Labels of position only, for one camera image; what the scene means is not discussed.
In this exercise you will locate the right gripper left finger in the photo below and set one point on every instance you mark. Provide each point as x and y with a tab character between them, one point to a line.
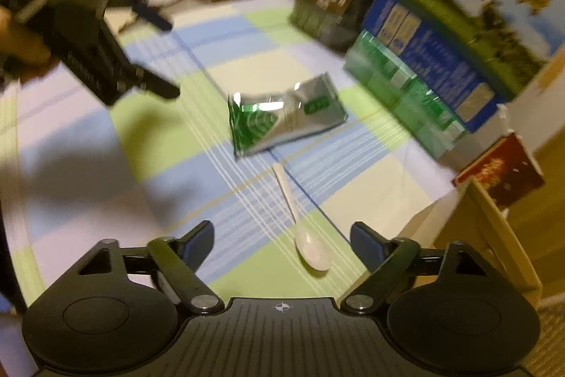
176	262

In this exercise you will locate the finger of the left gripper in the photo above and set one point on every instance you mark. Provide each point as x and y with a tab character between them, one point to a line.
147	81
152	16

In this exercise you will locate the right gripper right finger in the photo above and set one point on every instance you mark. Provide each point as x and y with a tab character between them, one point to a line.
386	261

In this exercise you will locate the person's left hand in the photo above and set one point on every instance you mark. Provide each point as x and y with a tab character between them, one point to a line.
27	47

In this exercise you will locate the white plastic spoon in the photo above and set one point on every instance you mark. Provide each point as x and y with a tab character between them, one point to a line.
311	248

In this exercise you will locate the brown cardboard box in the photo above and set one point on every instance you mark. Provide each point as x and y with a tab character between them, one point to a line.
469	214

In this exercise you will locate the silver green foil pouch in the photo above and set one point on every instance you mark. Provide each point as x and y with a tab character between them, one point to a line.
260	122

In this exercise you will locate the dark red gift box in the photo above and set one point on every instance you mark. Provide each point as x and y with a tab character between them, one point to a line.
506	171

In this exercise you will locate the green drink carton pack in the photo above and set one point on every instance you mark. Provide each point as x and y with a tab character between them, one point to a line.
407	96

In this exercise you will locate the dark green Hongli box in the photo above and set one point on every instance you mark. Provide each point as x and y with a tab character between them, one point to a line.
334	23

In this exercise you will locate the blue milk carton box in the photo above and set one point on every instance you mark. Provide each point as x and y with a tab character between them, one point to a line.
473	54

